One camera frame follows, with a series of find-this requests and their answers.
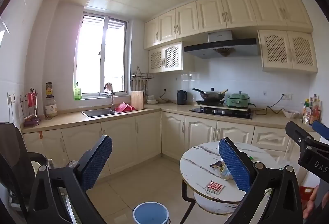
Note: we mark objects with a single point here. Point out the cream base cabinets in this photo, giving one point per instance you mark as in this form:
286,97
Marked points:
144,134

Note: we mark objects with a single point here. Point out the person's right hand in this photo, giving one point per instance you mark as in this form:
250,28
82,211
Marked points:
311,203

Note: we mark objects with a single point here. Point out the black induction hob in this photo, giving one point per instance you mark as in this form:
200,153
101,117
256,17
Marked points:
209,102

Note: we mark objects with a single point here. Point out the blue bucket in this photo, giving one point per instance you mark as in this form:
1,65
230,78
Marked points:
150,213

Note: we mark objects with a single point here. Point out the hanging utensil rack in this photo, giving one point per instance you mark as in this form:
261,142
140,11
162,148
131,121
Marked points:
141,76

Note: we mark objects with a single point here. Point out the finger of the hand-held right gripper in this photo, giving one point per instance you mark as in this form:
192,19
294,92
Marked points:
322,130
298,132

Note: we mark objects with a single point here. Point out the stack of white bowls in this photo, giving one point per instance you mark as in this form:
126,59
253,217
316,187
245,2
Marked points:
152,100

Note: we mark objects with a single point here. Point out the small cream lattice cabinet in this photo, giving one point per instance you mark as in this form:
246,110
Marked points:
171,58

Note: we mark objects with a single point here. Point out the black kettle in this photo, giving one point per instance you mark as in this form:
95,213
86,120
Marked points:
181,97

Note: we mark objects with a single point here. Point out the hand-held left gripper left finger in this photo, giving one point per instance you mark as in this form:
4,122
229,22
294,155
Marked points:
99,159

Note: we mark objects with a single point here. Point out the wide cream lattice cabinet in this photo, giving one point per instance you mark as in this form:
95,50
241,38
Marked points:
287,50

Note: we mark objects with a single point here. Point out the wooden spatula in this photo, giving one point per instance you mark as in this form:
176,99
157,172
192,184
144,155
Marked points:
224,91

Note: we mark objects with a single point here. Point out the round marble table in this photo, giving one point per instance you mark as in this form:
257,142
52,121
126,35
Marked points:
200,162

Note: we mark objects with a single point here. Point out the wide wall socket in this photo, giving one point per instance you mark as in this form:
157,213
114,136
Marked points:
287,96

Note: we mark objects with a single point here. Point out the cream upper wall cabinets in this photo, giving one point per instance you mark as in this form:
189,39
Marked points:
231,10

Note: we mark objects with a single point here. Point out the large glass jar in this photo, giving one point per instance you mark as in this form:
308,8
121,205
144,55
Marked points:
51,108

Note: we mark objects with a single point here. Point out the long wooden board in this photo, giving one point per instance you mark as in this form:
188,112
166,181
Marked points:
205,106

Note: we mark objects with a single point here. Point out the green bottle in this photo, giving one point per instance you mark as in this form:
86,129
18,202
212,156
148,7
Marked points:
77,94

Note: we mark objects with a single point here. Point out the black range hood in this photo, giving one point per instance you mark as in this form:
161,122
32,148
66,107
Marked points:
221,45

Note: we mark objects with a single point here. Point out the group of condiment bottles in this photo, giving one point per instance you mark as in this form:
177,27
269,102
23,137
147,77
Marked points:
312,110

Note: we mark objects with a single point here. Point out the black wok with lid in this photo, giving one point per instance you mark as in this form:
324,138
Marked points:
210,95

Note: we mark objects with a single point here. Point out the black sauce packet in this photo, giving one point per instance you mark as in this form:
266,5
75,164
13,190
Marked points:
216,164

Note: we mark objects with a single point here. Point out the sliding window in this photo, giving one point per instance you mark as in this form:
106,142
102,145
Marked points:
90,59

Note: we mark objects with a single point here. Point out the red dish basket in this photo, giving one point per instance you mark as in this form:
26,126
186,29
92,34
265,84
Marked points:
123,107

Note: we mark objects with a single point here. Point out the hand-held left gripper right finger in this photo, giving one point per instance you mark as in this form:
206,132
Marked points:
235,162

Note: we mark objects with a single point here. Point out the wooden cutting board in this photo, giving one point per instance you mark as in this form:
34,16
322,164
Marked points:
137,100

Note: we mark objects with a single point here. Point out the small red checkered packet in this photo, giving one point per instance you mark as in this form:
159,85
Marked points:
214,187

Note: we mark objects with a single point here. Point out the green electric cooker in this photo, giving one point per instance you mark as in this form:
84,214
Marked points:
237,100

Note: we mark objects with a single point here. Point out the steel faucet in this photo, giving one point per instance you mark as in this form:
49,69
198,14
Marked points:
112,99

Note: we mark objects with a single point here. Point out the white bowl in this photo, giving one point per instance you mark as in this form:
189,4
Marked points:
290,114

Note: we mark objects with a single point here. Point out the red box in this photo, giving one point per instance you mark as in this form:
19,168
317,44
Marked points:
307,191

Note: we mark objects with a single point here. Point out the steel sink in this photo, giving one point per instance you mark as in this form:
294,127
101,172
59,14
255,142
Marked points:
97,113

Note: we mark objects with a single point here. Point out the black gas stove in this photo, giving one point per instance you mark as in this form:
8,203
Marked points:
221,113

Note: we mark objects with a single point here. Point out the yellow label bottle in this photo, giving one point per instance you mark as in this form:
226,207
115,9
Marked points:
49,90

